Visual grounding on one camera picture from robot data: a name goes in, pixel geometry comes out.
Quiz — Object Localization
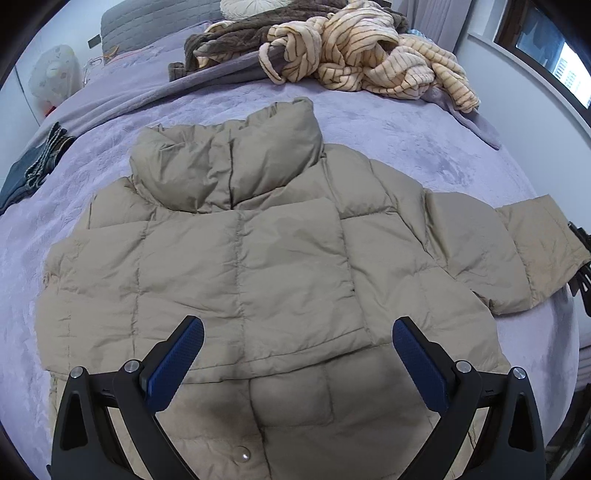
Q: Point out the round cream cushion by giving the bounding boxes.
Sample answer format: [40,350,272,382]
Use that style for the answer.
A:
[220,0,296,20]

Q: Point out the dark framed window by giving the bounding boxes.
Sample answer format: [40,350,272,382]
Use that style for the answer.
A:
[493,0,591,110]

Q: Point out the dark denim clothes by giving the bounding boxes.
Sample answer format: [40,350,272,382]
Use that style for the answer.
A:
[0,121,77,215]

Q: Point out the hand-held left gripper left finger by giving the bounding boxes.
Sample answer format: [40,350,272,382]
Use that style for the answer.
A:
[48,315,205,480]

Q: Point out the white electric fan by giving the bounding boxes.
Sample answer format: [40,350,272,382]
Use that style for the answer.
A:
[28,44,77,109]

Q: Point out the lilac plush bed blanket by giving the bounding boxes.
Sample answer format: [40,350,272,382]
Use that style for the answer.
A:
[0,34,580,480]

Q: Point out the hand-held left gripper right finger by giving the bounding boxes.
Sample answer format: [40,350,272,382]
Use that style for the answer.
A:
[392,316,549,480]

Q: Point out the grey fleece throw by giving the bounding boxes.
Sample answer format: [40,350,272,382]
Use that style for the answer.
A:
[420,85,502,151]

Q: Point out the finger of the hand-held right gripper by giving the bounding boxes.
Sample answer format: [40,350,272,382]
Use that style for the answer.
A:
[568,263,591,319]
[569,222,591,254]

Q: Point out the cream striped fleece blanket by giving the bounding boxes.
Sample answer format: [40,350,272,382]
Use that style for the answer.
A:
[259,0,482,114]

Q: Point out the brown knitted blanket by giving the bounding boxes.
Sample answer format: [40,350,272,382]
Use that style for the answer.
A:
[167,0,352,80]

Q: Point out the beige puffer jacket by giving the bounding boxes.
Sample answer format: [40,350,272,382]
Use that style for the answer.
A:
[34,97,591,480]

